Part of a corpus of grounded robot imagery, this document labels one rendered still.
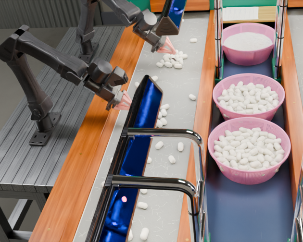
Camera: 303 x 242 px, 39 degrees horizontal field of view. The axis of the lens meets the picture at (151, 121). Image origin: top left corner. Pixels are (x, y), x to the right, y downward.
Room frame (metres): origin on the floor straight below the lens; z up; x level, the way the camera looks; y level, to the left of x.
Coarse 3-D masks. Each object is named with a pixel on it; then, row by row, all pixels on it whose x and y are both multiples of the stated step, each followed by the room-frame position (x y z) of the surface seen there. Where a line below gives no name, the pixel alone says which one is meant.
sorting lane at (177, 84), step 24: (192, 24) 1.97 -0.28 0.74; (144, 48) 1.80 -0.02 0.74; (168, 48) 1.76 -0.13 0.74; (192, 48) 1.73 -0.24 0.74; (144, 72) 1.59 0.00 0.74; (168, 72) 1.56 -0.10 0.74; (192, 72) 1.53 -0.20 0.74; (168, 96) 1.39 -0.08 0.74; (120, 120) 1.28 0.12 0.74; (168, 120) 1.24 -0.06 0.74; (192, 120) 1.21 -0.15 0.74; (168, 144) 1.10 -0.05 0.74; (168, 168) 0.99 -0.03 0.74; (96, 192) 0.93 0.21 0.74; (168, 192) 0.89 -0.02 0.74; (144, 216) 0.81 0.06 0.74; (168, 216) 0.79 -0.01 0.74; (144, 240) 0.72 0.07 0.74; (168, 240) 0.71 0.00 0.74
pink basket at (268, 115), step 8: (224, 80) 1.40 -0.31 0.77; (232, 80) 1.41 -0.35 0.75; (248, 80) 1.41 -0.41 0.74; (256, 80) 1.39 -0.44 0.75; (264, 80) 1.38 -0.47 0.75; (272, 80) 1.35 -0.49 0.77; (216, 88) 1.36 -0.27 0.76; (224, 88) 1.39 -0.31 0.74; (272, 88) 1.34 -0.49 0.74; (280, 88) 1.30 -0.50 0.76; (216, 96) 1.33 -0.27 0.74; (280, 96) 1.27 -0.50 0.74; (216, 104) 1.26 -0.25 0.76; (280, 104) 1.20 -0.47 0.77; (224, 112) 1.23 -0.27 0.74; (232, 112) 1.19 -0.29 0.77; (264, 112) 1.16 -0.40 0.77; (272, 112) 1.19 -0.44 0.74
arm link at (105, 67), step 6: (96, 60) 1.25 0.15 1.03; (102, 60) 1.26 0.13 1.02; (90, 66) 1.25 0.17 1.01; (96, 66) 1.24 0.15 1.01; (102, 66) 1.24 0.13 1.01; (108, 66) 1.25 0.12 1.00; (90, 72) 1.25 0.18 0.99; (96, 72) 1.23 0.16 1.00; (102, 72) 1.22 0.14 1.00; (108, 72) 1.23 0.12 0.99; (72, 78) 1.26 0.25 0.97; (78, 78) 1.24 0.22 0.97; (96, 78) 1.23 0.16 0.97; (102, 78) 1.23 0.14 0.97; (78, 84) 1.25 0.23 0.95
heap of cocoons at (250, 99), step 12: (240, 84) 1.39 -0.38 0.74; (252, 84) 1.38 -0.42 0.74; (228, 96) 1.32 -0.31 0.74; (240, 96) 1.34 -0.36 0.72; (252, 96) 1.32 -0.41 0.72; (264, 96) 1.29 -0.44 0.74; (276, 96) 1.28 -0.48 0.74; (228, 108) 1.25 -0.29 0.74; (240, 108) 1.23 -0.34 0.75; (252, 108) 1.24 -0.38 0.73; (264, 108) 1.22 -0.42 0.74
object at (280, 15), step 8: (280, 0) 1.44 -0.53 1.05; (280, 8) 1.44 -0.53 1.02; (280, 16) 1.44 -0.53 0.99; (280, 24) 1.43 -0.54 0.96; (280, 32) 1.43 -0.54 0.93; (280, 40) 1.43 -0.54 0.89; (280, 48) 1.43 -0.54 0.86; (272, 56) 1.60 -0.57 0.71; (280, 56) 1.43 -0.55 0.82; (272, 64) 1.54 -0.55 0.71; (280, 64) 1.43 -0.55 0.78; (272, 72) 1.51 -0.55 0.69; (280, 72) 1.44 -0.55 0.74; (280, 80) 1.42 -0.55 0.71
